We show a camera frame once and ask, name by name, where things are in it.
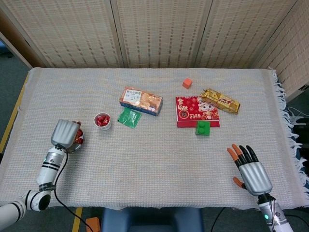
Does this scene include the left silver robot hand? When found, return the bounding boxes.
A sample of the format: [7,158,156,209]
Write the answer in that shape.
[50,119,82,148]

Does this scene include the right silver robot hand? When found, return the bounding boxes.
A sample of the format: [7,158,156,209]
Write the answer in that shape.
[226,144,273,196]

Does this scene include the white paper cup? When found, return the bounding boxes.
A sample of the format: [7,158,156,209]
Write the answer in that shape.
[93,112,112,131]

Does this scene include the green foil sachet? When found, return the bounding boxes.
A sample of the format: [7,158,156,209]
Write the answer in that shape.
[117,107,143,130]

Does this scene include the green toy building block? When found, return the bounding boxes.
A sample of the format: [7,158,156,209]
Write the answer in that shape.
[195,120,211,136]

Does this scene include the gold biscuit packet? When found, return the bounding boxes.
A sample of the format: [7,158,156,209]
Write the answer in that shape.
[199,88,241,116]

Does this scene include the orange and blue cookie box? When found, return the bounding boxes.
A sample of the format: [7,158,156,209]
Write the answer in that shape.
[119,86,164,117]

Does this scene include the red desk calendar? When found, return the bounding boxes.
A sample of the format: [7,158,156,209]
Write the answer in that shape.
[175,95,221,128]

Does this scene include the orange block on floor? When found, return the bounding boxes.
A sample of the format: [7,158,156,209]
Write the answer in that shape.
[85,217,101,232]

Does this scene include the white woven tablecloth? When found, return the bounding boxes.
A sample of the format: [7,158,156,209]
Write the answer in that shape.
[0,66,309,211]

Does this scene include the woven rattan screen panel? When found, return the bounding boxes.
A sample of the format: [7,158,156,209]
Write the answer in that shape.
[194,0,298,69]
[252,0,309,102]
[0,0,125,69]
[110,0,213,69]

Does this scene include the blue padded chair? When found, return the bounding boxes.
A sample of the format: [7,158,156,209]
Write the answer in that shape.
[100,207,205,232]

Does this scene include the thin black wrist wires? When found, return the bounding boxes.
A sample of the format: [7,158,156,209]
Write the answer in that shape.
[265,195,281,232]

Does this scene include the black floor cable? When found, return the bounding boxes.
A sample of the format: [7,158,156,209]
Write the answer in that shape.
[210,207,226,232]

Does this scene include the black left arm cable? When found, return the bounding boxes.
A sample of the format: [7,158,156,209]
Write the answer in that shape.
[53,144,94,232]

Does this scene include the white clamp with cable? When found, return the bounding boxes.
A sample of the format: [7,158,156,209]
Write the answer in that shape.
[286,106,305,128]

